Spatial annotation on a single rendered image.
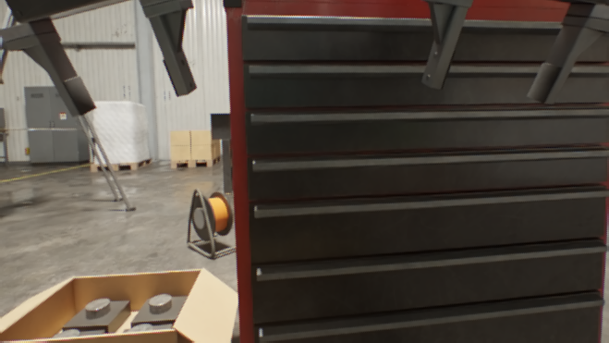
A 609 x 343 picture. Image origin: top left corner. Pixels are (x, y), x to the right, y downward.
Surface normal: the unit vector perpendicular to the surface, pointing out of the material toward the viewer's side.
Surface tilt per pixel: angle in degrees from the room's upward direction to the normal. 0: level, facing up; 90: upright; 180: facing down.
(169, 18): 113
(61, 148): 90
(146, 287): 90
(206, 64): 90
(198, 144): 90
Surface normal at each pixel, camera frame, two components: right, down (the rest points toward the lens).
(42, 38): 0.98, -0.15
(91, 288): 0.11, 0.07
